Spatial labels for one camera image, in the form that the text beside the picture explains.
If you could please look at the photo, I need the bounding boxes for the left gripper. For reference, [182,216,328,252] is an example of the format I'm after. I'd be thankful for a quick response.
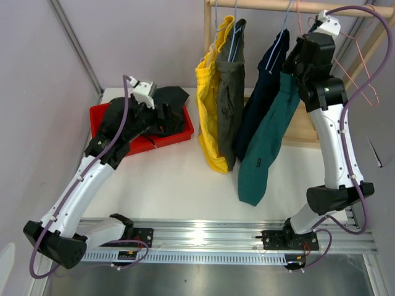
[123,94,181,142]

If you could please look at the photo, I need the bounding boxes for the dark grey shorts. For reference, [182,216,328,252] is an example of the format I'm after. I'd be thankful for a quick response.
[130,86,189,137]

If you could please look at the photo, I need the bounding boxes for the navy blue shorts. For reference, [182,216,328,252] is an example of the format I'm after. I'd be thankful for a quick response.
[233,29,290,161]

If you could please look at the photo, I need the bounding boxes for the pink hanger of teal shorts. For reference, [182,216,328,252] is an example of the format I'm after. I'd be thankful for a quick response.
[291,0,311,36]

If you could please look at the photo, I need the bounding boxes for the teal green shorts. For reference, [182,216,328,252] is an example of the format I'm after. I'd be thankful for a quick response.
[237,72,300,207]

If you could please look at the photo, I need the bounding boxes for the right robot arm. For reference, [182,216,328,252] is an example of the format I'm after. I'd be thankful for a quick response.
[281,33,375,249]

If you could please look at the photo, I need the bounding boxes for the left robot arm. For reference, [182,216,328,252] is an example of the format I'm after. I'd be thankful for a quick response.
[23,95,172,269]

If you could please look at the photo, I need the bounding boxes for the blue hanger of navy shorts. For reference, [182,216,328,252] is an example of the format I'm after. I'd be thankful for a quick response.
[265,0,294,75]

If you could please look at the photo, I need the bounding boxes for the yellow shorts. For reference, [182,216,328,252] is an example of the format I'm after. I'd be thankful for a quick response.
[195,15,235,174]

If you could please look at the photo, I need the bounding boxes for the blue hanger of olive shorts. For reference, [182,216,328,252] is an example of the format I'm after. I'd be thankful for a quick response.
[227,1,246,62]

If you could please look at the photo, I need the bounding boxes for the olive green shorts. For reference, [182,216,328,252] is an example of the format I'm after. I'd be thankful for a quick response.
[215,29,245,171]

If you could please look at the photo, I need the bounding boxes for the blue hanger of yellow shorts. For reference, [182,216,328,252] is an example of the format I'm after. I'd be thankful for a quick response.
[203,0,223,54]

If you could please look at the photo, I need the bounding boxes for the red plastic bin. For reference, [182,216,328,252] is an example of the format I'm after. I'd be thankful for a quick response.
[89,103,194,156]

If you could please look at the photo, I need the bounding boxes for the wooden clothes rack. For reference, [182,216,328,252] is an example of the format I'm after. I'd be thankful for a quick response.
[223,1,394,149]

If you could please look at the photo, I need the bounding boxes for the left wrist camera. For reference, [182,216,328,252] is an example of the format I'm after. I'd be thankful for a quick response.
[129,76,157,110]

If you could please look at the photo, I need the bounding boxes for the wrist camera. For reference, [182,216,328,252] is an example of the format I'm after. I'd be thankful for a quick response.
[309,10,341,40]
[129,76,157,110]

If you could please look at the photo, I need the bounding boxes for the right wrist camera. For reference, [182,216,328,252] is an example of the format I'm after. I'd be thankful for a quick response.
[309,10,341,40]

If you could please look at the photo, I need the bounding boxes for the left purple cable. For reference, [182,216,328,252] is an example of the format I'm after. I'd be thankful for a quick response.
[29,75,149,279]

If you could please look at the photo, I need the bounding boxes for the purple cable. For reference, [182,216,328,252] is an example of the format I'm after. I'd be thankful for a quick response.
[277,6,391,275]
[29,75,149,279]

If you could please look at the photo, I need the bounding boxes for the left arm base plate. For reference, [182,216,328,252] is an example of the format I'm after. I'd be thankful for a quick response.
[119,228,154,248]

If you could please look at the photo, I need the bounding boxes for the aluminium rail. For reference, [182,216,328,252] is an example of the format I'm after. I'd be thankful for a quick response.
[41,219,379,255]

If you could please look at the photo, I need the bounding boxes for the slotted cable duct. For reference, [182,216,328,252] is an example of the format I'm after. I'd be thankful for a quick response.
[81,249,288,266]

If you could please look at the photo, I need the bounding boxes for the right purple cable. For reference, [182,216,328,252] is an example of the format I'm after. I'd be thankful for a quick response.
[277,6,391,275]

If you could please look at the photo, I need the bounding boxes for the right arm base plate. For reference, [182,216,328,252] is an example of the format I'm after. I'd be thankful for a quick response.
[255,230,319,251]

